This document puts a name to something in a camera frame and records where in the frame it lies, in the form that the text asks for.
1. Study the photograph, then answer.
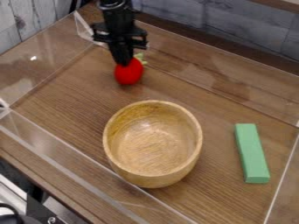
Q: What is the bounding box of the red strawberry toy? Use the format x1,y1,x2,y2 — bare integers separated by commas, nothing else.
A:
115,53,147,85

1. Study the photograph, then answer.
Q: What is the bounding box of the wooden bowl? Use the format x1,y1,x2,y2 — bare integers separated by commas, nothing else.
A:
103,100,204,188

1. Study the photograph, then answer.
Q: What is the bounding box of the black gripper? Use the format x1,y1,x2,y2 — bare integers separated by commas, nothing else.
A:
90,5,149,67

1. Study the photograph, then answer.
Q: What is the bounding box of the green rectangular block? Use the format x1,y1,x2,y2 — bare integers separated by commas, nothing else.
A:
236,123,272,184

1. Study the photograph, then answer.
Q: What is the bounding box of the black cable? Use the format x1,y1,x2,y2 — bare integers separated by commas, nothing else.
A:
0,202,23,224

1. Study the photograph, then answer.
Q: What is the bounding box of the clear acrylic tray enclosure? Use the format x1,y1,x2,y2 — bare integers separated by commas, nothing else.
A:
0,17,299,224

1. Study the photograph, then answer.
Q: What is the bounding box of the black clamp mount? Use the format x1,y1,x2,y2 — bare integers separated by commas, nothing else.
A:
26,195,67,224

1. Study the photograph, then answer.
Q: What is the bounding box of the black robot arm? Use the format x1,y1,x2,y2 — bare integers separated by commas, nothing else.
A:
90,0,149,67

